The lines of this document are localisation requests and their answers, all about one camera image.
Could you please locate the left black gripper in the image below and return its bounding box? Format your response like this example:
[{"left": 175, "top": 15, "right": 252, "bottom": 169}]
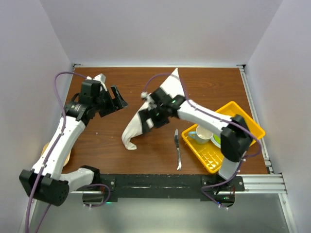
[{"left": 93, "top": 85, "right": 128, "bottom": 117}]

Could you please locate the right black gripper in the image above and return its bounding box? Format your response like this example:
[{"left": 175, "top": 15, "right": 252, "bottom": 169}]
[{"left": 139, "top": 104, "right": 171, "bottom": 133}]

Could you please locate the white cloth napkin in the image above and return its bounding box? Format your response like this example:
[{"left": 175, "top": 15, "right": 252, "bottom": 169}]
[{"left": 121, "top": 68, "right": 184, "bottom": 150}]

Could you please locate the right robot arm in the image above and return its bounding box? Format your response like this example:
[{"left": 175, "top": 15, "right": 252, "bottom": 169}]
[{"left": 139, "top": 88, "right": 255, "bottom": 191}]

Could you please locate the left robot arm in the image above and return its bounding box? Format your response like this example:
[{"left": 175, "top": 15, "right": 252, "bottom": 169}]
[{"left": 19, "top": 79, "right": 128, "bottom": 206}]

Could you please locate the silver table knife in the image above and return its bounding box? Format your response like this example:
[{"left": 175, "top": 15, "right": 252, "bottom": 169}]
[{"left": 174, "top": 129, "right": 182, "bottom": 171}]

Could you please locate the light blue mug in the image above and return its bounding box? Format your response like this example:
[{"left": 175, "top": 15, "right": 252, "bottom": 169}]
[{"left": 188, "top": 125, "right": 213, "bottom": 144}]

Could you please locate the green plate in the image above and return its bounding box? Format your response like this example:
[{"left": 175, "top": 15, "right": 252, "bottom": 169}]
[{"left": 210, "top": 134, "right": 221, "bottom": 148}]

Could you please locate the yellow plastic tray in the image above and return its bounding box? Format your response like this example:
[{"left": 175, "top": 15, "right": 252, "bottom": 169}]
[{"left": 181, "top": 101, "right": 265, "bottom": 174}]

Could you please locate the tan wooden plate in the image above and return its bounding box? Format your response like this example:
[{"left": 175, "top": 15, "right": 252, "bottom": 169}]
[{"left": 41, "top": 143, "right": 71, "bottom": 166}]

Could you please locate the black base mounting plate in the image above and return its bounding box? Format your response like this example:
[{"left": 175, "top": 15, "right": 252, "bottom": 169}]
[{"left": 82, "top": 173, "right": 243, "bottom": 207}]

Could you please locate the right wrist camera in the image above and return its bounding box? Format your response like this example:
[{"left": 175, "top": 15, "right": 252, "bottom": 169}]
[{"left": 140, "top": 91, "right": 156, "bottom": 108}]

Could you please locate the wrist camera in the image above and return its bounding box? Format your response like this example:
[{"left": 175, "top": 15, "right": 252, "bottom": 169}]
[
  {"left": 140, "top": 91, "right": 156, "bottom": 108},
  {"left": 86, "top": 73, "right": 106, "bottom": 85}
]

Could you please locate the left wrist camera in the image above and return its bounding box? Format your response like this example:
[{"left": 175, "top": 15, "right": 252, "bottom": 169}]
[{"left": 86, "top": 73, "right": 106, "bottom": 85}]

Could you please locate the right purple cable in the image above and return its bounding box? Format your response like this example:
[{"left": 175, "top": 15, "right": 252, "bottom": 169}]
[{"left": 144, "top": 72, "right": 263, "bottom": 209}]

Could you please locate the purple cable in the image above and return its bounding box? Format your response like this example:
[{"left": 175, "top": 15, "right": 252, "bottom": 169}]
[
  {"left": 144, "top": 72, "right": 263, "bottom": 209},
  {"left": 25, "top": 71, "right": 111, "bottom": 233}
]

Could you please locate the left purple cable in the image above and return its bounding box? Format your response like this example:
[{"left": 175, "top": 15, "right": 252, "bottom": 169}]
[{"left": 25, "top": 71, "right": 111, "bottom": 233}]

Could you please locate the aluminium table frame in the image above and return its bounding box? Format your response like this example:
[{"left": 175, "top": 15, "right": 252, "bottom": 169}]
[{"left": 18, "top": 63, "right": 298, "bottom": 233}]

